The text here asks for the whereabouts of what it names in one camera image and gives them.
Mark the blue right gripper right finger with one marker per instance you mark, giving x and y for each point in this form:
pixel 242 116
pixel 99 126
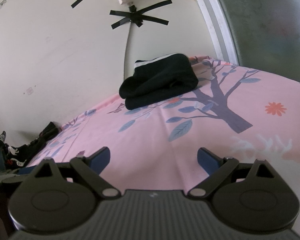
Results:
pixel 208 160

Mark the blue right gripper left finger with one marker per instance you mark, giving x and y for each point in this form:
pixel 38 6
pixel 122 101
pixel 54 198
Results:
pixel 99 160

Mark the black green striped garment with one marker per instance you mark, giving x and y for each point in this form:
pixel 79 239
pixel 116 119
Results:
pixel 158 79

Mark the dark patterned clothes pile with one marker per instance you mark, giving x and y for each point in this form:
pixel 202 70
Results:
pixel 12 158

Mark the pink floral bed sheet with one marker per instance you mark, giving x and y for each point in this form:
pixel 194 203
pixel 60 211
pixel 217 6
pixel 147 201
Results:
pixel 235 112

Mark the white framed glass door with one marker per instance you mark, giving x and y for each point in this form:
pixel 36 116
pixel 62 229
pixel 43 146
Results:
pixel 260 34

